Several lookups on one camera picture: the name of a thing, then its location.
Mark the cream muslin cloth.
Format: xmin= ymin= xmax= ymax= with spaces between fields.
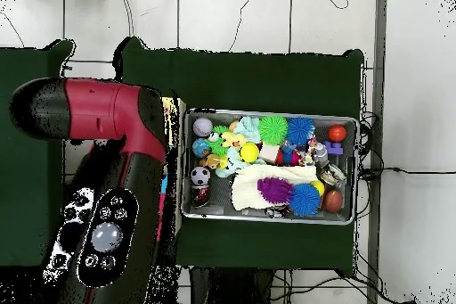
xmin=231 ymin=163 xmax=319 ymax=211

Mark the green spiky ball with eyes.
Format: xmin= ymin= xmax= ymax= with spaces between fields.
xmin=208 ymin=124 xmax=232 ymax=158

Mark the purple spiky toy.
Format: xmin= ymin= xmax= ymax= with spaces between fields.
xmin=256 ymin=176 xmax=296 ymax=205

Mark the black and white soccer ball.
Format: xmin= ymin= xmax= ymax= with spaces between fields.
xmin=190 ymin=165 xmax=212 ymax=186

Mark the dark green table cloth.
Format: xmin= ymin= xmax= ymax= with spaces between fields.
xmin=111 ymin=37 xmax=365 ymax=278

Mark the mint green cloth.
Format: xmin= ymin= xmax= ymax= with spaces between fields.
xmin=232 ymin=115 xmax=263 ymax=144

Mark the blue globe ball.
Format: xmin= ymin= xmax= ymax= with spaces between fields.
xmin=191 ymin=138 xmax=212 ymax=159

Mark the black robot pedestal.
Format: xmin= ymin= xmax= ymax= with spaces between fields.
xmin=188 ymin=267 xmax=275 ymax=304

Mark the dark green side-table cloth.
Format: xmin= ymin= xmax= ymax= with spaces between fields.
xmin=0 ymin=39 xmax=83 ymax=270

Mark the green spiky ball white nub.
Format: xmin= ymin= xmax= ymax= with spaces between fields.
xmin=257 ymin=114 xmax=289 ymax=146

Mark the blue spiky ball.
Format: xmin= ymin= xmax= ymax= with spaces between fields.
xmin=286 ymin=116 xmax=316 ymax=147
xmin=289 ymin=183 xmax=322 ymax=218

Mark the shallow mesh bin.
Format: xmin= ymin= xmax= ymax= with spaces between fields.
xmin=180 ymin=107 xmax=359 ymax=226

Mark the yellow tennis ball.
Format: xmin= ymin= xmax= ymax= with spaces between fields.
xmin=239 ymin=141 xmax=260 ymax=163

